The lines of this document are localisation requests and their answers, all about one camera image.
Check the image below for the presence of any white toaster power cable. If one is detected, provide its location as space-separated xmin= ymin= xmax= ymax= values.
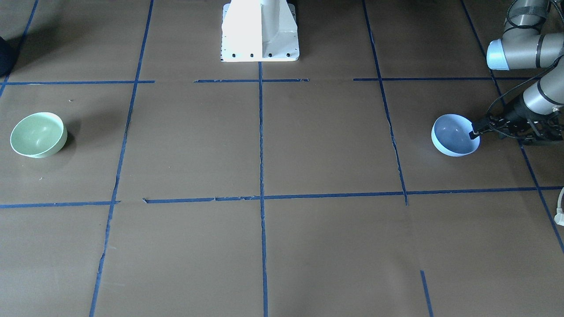
xmin=554 ymin=187 xmax=564 ymax=227

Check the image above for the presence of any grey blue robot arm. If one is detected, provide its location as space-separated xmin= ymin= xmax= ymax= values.
xmin=469 ymin=0 xmax=564 ymax=144

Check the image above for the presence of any green bowl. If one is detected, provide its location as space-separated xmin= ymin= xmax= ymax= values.
xmin=10 ymin=112 xmax=68 ymax=159

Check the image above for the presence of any blue saucepan with lid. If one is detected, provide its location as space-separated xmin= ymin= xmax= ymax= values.
xmin=0 ymin=37 xmax=17 ymax=76

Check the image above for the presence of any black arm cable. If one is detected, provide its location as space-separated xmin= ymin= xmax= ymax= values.
xmin=485 ymin=0 xmax=564 ymax=124

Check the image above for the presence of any blue bowl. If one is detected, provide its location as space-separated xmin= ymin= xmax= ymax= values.
xmin=431 ymin=114 xmax=481 ymax=157

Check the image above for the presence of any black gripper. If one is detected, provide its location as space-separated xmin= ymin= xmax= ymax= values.
xmin=469 ymin=106 xmax=563 ymax=144

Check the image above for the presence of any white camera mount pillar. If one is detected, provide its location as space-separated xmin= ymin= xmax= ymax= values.
xmin=220 ymin=0 xmax=300 ymax=63

